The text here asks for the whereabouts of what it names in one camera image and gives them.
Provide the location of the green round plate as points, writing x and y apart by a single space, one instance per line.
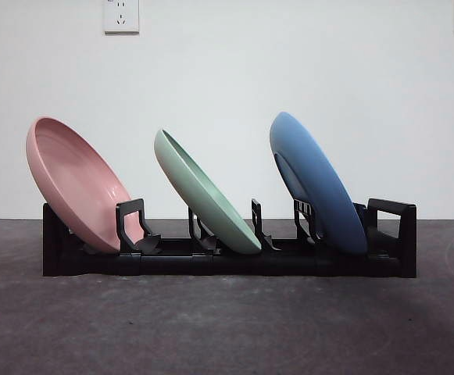
207 199

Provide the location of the blue round plate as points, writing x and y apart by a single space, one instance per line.
316 176

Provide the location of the pink round plate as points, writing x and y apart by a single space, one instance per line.
74 183

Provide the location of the black plastic dish rack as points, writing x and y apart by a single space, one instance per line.
405 242

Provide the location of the white wall socket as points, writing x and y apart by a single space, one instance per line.
121 17

